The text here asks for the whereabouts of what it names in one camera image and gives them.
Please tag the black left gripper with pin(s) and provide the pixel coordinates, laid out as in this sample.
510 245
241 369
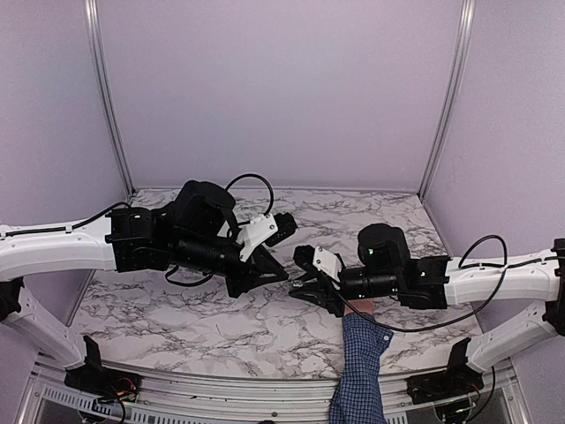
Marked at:
262 263

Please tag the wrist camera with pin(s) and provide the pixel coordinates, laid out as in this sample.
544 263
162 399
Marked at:
327 262
254 234

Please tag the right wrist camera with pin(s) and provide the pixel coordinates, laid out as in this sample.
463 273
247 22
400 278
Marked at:
327 262

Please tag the blue checkered sleeve forearm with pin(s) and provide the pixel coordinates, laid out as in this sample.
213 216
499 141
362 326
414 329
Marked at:
357 397

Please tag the person's hand with long nails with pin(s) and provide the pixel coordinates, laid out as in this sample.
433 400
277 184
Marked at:
363 306

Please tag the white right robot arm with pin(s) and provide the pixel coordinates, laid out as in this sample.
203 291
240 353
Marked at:
439 282

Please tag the right aluminium corner post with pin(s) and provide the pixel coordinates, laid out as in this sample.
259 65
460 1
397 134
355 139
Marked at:
455 80

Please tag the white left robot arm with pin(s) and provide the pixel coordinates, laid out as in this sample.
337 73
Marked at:
198 230

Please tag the aluminium corner post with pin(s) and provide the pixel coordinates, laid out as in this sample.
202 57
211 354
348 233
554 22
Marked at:
109 112
455 80

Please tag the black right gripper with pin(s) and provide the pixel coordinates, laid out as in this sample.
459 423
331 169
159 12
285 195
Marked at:
324 290

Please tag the left aluminium corner post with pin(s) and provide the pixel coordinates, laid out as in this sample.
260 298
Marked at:
109 112

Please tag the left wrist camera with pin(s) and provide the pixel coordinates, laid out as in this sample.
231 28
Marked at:
254 234

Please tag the aluminium front rail frame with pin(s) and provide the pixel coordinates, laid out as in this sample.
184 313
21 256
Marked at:
167 397

